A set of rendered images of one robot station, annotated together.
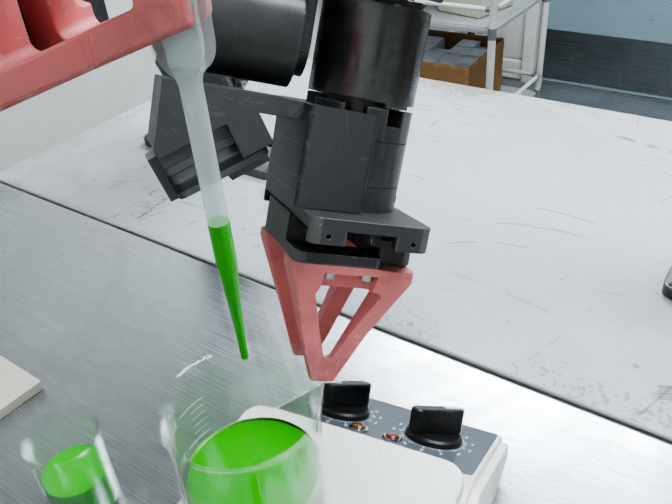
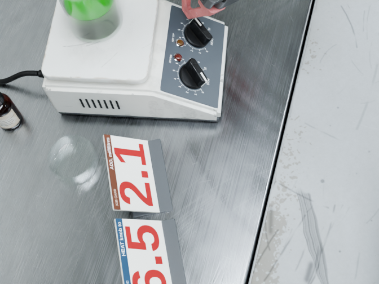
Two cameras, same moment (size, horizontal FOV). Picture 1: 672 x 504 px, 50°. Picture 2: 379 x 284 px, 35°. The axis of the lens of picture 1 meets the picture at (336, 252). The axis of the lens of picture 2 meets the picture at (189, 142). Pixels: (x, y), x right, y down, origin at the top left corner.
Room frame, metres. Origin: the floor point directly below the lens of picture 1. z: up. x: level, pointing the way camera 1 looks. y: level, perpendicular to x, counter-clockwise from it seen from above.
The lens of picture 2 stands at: (0.18, -0.39, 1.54)
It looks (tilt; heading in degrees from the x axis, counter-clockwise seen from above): 65 degrees down; 77
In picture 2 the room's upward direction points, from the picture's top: 10 degrees counter-clockwise
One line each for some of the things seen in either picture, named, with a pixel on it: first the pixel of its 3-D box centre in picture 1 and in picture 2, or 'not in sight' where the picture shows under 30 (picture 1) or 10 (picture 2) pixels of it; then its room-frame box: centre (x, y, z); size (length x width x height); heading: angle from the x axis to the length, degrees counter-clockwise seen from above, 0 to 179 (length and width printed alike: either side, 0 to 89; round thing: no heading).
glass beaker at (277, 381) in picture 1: (257, 467); (92, 0); (0.20, 0.04, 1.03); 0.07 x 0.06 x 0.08; 154
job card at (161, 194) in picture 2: not in sight; (137, 172); (0.17, -0.12, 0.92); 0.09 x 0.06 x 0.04; 79
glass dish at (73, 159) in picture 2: not in sight; (73, 159); (0.11, -0.07, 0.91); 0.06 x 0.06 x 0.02
